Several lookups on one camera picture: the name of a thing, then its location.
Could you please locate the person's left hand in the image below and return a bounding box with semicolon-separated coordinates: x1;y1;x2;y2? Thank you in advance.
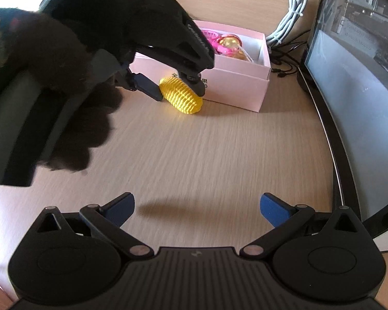
7;8;125;173

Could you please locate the yellow corn toy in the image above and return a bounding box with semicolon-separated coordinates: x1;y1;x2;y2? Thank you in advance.
158;76;204;114

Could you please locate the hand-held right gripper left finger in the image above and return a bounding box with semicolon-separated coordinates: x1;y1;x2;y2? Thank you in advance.
21;192;155;261

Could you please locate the white cable bundle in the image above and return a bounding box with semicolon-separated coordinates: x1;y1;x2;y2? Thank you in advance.
266;0;308;45

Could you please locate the magenta plastic toy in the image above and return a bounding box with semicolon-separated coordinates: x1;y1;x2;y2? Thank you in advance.
201;29;227;56

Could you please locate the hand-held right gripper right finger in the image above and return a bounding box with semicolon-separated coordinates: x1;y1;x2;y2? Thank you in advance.
240;192;374;260

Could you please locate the orange snack packet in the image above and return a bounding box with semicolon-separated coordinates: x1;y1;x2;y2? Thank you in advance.
220;34;250;61

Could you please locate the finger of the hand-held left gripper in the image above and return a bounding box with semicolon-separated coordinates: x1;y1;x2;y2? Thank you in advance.
116;65;164;102
177;69;209;97

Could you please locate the glass panel computer case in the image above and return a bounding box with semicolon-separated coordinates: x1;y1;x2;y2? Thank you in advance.
297;0;388;253

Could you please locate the black cable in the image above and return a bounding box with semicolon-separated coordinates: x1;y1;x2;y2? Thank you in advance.
268;32;311;79

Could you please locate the pink cardboard box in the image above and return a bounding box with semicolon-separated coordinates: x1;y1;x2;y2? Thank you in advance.
129;19;272;113

